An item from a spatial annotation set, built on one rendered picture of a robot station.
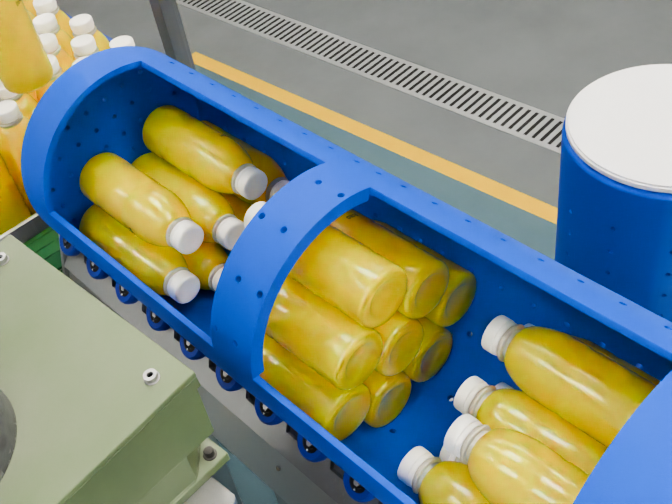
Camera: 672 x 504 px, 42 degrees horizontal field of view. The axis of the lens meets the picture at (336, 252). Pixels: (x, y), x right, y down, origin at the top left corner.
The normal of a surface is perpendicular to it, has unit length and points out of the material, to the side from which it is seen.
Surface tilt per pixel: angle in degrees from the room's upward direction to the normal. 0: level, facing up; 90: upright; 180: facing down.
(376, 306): 89
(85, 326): 5
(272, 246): 27
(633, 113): 0
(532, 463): 5
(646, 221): 90
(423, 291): 91
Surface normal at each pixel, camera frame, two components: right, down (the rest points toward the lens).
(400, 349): 0.71, 0.41
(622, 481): -0.47, -0.34
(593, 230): -0.79, 0.50
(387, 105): -0.14, -0.71
